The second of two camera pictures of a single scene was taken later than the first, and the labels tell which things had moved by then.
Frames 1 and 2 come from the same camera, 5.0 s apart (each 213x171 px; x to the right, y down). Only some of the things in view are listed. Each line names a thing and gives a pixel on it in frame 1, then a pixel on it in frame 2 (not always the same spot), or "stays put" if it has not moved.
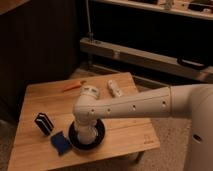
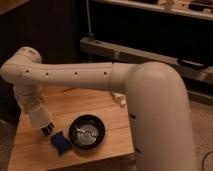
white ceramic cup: x=87 y=134 to x=39 y=116
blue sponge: x=60 y=142 stays put
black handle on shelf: x=192 y=64 stays put
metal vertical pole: x=89 y=34 stays put
